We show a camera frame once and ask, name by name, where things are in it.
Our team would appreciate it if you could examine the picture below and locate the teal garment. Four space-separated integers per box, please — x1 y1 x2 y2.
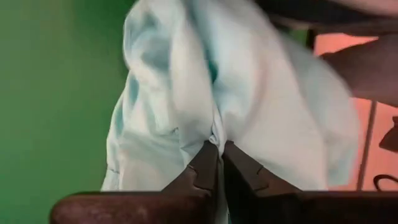
101 0 360 224

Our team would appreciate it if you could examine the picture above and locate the green table mat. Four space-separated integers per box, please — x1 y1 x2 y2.
0 0 137 224

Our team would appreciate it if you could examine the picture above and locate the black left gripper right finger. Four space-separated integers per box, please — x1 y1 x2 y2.
222 141 398 224

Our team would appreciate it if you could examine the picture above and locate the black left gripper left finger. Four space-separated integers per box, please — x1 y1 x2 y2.
49 140 220 224

